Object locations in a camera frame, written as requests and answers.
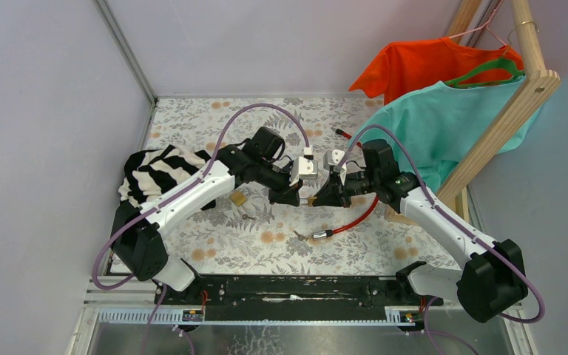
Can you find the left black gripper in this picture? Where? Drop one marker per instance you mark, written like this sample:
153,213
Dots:
286,196

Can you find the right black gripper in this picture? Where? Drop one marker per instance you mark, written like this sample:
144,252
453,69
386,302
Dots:
332,194

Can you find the small brass padlock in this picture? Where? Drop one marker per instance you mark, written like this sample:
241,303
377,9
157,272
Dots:
307,201

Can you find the large brass padlock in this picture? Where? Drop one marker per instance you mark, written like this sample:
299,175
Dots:
239,197

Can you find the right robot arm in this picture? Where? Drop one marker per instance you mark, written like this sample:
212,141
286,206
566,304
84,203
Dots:
490,274

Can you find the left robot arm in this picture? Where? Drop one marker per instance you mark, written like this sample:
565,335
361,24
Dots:
139,232

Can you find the floral patterned mat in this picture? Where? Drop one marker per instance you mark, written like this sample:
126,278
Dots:
219,241

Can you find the teal t-shirt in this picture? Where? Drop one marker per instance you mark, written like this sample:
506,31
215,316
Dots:
435,127

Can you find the orange t-shirt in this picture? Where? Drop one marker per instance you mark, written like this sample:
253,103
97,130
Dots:
405,66

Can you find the black white striped cloth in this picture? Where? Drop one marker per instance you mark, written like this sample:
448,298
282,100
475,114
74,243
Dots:
150,173

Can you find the green clothes hanger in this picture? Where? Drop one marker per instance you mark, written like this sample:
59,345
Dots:
503,64

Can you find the pink clothes hanger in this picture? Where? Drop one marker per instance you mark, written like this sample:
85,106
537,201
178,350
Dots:
472,22

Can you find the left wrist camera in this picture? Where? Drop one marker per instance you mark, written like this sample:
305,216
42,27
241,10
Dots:
304,168

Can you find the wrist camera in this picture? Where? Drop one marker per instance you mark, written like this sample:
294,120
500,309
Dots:
334,161
304,168

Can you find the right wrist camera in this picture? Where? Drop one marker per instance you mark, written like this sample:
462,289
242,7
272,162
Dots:
334,161

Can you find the red cable lock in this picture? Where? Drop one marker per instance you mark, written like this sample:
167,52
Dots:
327,233

